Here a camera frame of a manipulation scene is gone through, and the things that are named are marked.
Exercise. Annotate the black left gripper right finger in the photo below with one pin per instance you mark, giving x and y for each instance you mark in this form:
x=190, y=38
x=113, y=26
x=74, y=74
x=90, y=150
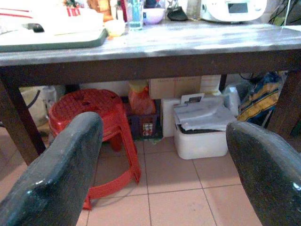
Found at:
x=265, y=169

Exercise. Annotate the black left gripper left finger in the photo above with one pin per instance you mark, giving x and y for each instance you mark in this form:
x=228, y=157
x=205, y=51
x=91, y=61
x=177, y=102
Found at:
x=54, y=174

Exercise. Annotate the white plastic bin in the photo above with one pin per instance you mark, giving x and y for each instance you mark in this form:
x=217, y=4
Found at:
x=202, y=143

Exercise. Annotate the blue and yellow bag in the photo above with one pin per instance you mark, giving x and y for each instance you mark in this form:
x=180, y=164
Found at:
x=259, y=99

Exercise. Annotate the red plastic stool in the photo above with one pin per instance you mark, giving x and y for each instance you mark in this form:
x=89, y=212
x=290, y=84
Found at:
x=94, y=110

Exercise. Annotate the white papers in bin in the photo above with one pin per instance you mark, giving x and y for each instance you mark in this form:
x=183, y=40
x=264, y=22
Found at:
x=202, y=115

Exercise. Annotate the dark purple plastic crate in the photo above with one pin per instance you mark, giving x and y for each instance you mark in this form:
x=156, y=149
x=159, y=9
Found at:
x=143, y=124

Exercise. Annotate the orange plastic bag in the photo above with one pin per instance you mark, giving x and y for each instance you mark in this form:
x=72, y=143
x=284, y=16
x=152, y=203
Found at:
x=141, y=100

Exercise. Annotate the brown cardboard box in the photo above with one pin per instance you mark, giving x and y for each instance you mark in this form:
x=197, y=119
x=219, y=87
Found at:
x=175, y=87

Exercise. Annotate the dark wooden table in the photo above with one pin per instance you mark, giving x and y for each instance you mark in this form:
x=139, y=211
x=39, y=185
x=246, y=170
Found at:
x=164, y=54

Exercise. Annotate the white rice cooker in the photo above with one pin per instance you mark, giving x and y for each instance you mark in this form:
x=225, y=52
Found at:
x=232, y=10

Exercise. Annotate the red and white gift decoration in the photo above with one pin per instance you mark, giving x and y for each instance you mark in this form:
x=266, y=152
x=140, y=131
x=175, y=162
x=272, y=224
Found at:
x=72, y=9

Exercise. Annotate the clear drinking glass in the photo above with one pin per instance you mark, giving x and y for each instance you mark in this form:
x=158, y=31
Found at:
x=135, y=15

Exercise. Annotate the black pouch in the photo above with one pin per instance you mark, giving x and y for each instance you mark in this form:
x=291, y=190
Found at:
x=176, y=13

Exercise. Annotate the white bowl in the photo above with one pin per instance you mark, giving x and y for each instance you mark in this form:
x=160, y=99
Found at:
x=153, y=16

